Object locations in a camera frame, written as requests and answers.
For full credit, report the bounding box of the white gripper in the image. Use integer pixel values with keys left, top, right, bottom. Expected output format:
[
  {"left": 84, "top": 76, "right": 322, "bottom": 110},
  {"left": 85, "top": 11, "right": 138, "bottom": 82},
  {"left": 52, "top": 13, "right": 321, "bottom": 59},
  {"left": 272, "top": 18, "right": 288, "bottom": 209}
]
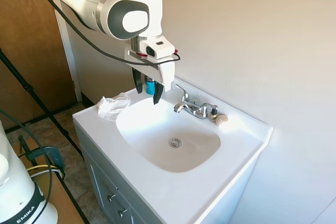
[{"left": 124, "top": 43, "right": 176, "bottom": 105}]

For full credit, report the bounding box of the white tissue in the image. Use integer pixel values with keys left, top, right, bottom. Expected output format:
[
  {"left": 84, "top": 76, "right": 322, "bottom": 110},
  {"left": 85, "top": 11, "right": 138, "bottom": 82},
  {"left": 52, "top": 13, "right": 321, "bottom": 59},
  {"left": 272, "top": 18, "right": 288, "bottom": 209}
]
[{"left": 96, "top": 92, "right": 131, "bottom": 123}]

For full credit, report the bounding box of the blue bottle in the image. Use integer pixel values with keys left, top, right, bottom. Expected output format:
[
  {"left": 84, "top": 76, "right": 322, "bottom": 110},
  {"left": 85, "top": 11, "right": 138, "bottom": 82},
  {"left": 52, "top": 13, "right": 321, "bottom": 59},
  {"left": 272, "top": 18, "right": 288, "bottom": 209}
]
[{"left": 145, "top": 76, "right": 156, "bottom": 95}]

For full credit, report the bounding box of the chrome sink faucet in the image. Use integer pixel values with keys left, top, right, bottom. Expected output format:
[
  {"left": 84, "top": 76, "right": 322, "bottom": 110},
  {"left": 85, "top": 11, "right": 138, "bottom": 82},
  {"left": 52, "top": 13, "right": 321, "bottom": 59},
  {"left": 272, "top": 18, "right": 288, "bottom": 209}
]
[{"left": 173, "top": 84, "right": 218, "bottom": 120}]

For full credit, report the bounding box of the dark baseboard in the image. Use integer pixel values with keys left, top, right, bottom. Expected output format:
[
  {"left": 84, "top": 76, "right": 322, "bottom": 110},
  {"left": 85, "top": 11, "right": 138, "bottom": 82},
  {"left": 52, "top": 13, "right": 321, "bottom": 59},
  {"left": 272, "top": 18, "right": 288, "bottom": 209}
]
[{"left": 79, "top": 92, "right": 96, "bottom": 109}]

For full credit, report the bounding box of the chrome sink drain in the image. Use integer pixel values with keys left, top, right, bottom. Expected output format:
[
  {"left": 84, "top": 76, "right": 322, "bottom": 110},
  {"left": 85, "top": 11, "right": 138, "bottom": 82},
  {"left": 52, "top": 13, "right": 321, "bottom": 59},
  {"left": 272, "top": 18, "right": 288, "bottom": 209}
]
[{"left": 169, "top": 137, "right": 183, "bottom": 148}]

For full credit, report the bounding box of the beige seashell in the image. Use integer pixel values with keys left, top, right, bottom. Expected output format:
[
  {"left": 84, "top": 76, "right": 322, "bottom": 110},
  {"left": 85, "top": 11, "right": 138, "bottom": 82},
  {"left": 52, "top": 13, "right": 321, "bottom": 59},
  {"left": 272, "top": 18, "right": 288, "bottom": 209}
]
[{"left": 214, "top": 114, "right": 229, "bottom": 126}]

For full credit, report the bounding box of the white sink vanity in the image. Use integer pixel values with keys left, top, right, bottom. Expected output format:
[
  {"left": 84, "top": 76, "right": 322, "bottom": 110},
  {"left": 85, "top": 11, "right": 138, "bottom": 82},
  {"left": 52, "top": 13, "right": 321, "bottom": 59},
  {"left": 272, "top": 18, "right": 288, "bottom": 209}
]
[{"left": 72, "top": 76, "right": 274, "bottom": 221}]

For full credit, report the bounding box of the grey vanity cabinet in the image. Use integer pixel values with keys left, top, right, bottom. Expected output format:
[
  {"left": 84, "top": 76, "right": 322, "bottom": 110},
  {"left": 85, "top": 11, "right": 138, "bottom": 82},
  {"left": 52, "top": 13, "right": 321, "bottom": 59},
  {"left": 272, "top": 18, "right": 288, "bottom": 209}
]
[{"left": 74, "top": 123, "right": 259, "bottom": 224}]

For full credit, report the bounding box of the black leg tip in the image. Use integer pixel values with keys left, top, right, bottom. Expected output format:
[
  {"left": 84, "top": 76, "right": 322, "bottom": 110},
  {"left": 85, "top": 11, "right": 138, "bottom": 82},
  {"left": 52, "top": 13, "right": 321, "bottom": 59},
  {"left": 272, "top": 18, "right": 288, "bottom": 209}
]
[{"left": 0, "top": 47, "right": 90, "bottom": 224}]

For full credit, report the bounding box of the teal metal clamp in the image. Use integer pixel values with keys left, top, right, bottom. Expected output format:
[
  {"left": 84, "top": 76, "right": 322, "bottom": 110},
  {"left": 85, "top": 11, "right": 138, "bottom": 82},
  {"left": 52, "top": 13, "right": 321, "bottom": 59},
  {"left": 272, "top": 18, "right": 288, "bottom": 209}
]
[{"left": 17, "top": 135, "right": 66, "bottom": 175}]

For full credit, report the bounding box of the brown wooden door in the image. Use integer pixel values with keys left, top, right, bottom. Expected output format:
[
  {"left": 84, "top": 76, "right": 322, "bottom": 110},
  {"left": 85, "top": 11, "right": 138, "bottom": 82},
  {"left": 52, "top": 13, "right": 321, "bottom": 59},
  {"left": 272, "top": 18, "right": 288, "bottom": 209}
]
[{"left": 0, "top": 0, "right": 79, "bottom": 131}]

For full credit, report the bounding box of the wooden mounting board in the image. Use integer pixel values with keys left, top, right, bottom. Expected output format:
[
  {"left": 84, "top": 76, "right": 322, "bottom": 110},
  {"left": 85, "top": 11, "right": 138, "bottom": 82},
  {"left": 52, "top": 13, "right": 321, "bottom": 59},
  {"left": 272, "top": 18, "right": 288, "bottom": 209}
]
[{"left": 17, "top": 152, "right": 89, "bottom": 224}]

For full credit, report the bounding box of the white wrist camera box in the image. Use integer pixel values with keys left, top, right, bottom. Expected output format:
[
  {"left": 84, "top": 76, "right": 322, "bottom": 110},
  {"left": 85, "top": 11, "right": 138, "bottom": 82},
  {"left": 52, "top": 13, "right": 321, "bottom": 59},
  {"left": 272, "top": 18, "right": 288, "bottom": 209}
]
[{"left": 138, "top": 36, "right": 176, "bottom": 59}]

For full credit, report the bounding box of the white door frame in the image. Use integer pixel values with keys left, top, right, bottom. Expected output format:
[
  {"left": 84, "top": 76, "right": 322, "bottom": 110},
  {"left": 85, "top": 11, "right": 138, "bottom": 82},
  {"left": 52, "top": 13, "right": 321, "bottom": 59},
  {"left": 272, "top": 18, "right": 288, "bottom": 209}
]
[{"left": 50, "top": 0, "right": 83, "bottom": 103}]

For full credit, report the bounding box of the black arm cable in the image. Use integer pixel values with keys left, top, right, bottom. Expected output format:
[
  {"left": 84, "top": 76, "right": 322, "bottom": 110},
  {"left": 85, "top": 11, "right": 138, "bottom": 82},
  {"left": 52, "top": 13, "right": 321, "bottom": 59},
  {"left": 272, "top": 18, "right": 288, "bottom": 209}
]
[{"left": 20, "top": 0, "right": 182, "bottom": 65}]

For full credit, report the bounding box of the yellow cable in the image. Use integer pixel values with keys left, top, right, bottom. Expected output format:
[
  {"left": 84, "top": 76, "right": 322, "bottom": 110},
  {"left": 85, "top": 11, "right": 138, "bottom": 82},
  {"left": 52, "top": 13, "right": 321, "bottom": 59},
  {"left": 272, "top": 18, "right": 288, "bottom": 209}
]
[{"left": 27, "top": 164, "right": 66, "bottom": 179}]

